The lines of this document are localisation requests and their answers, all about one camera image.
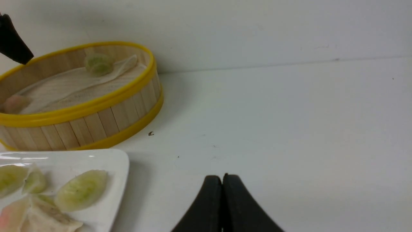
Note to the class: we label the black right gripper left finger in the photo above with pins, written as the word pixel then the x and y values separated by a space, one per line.
pixel 204 213

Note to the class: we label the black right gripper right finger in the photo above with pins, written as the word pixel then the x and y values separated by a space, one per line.
pixel 241 212

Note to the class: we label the pink dumpling plate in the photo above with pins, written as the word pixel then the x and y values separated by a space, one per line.
pixel 14 215

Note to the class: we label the pink dumpling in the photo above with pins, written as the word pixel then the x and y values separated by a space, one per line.
pixel 15 104

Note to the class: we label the green dumpling plate top right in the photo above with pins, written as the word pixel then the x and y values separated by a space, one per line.
pixel 81 191

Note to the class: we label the white square plate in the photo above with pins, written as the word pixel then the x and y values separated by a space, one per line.
pixel 61 166

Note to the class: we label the pale green dumpling plate centre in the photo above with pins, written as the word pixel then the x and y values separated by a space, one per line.
pixel 45 199

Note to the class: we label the white dumpling plate right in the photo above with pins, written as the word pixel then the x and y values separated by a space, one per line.
pixel 45 218

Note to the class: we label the green dumpling plate top middle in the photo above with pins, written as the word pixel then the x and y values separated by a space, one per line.
pixel 35 182

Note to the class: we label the green dumpling plate top left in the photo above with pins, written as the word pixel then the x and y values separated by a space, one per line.
pixel 11 178

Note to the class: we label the yellow rimmed bamboo steamer basket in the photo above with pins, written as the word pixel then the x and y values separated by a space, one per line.
pixel 96 124

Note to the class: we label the green dumpling in steamer rear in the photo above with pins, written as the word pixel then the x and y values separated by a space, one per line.
pixel 99 64

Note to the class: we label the white steamer liner cloth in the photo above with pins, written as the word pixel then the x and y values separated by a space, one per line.
pixel 77 86

